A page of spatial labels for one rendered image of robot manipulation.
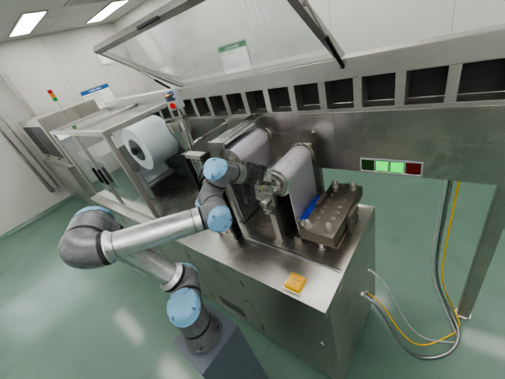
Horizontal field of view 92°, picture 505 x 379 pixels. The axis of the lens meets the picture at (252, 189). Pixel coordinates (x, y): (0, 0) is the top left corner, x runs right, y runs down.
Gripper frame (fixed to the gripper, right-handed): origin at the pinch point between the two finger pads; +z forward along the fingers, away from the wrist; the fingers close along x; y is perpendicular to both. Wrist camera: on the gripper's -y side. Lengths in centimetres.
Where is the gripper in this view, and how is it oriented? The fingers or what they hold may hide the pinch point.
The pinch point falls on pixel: (269, 184)
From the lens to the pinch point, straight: 107.0
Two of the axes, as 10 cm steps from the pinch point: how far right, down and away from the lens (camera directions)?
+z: 6.1, 0.8, 7.8
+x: -7.7, -1.5, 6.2
